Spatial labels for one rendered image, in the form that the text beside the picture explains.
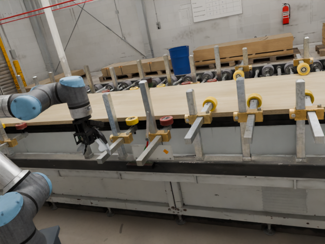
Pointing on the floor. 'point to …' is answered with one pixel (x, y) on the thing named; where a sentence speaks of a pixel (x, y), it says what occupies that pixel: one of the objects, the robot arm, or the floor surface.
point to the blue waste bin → (180, 60)
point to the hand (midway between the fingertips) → (97, 154)
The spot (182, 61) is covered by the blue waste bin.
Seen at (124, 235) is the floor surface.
